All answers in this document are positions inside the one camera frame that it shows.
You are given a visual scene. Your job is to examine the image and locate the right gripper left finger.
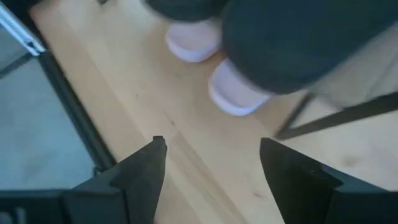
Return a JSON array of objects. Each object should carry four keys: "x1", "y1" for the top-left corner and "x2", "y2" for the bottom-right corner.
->
[{"x1": 0, "y1": 136, "x2": 169, "y2": 224}]

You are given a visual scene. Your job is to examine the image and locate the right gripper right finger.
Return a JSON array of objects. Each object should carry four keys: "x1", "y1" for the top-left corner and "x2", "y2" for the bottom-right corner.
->
[{"x1": 259, "y1": 137, "x2": 398, "y2": 224}]

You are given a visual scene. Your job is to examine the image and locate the pink rubber slide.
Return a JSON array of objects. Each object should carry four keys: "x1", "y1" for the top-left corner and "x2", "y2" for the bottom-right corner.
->
[
  {"x1": 207, "y1": 58, "x2": 272, "y2": 118},
  {"x1": 165, "y1": 18, "x2": 223, "y2": 63}
]

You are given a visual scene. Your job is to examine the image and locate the wooden shelf black legs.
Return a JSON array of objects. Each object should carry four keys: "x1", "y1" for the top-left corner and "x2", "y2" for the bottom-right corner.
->
[{"x1": 275, "y1": 23, "x2": 398, "y2": 141}]

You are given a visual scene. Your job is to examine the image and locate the black rubber slide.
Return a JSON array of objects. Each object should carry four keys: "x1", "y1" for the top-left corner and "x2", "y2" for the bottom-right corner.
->
[
  {"x1": 221, "y1": 0, "x2": 398, "y2": 96},
  {"x1": 143, "y1": 0, "x2": 231, "y2": 22}
]

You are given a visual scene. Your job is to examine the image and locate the black table frame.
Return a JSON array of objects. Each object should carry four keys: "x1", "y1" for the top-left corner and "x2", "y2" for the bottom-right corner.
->
[{"x1": 0, "y1": 0, "x2": 118, "y2": 192}]

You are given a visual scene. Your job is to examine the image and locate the silver frame bracket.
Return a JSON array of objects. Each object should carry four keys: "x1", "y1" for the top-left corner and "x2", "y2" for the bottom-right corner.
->
[{"x1": 0, "y1": 2, "x2": 47, "y2": 57}]

